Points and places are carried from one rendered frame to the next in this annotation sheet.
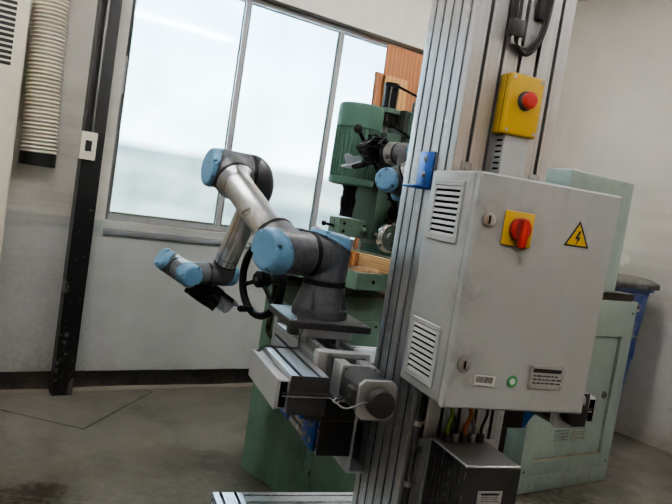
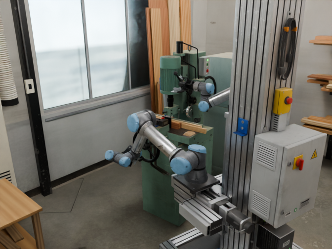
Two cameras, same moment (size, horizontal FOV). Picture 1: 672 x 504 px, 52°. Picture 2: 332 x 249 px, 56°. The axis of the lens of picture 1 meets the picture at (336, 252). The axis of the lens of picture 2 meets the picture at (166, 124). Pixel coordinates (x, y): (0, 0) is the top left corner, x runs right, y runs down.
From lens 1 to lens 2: 0.96 m
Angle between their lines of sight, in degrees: 20
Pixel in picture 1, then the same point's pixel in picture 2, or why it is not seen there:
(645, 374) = not seen: hidden behind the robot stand
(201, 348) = (97, 153)
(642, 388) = not seen: hidden behind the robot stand
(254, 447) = (148, 203)
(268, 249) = (180, 167)
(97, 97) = (27, 62)
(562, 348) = (309, 191)
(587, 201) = (317, 141)
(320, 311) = (200, 180)
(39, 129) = (7, 88)
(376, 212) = (183, 101)
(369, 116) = (176, 63)
